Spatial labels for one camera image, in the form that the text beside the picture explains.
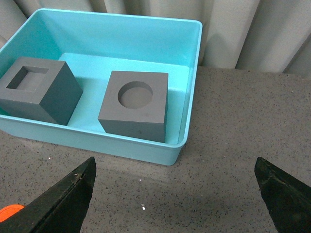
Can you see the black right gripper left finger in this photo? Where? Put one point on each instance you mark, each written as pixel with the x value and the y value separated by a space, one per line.
pixel 61 209

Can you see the orange cylinder with white numbers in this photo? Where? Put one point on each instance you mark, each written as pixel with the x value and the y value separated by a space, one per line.
pixel 8 211

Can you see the gray cube with square hole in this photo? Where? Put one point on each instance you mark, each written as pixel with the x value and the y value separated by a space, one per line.
pixel 40 89

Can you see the gray pleated curtain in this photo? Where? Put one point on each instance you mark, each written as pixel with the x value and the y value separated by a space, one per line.
pixel 262 35

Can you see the blue plastic box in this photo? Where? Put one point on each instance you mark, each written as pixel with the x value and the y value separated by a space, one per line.
pixel 94 45

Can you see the gray cube with round hole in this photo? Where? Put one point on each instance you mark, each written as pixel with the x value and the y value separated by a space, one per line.
pixel 135 105

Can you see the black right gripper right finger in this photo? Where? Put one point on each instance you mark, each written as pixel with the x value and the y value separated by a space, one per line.
pixel 287 199

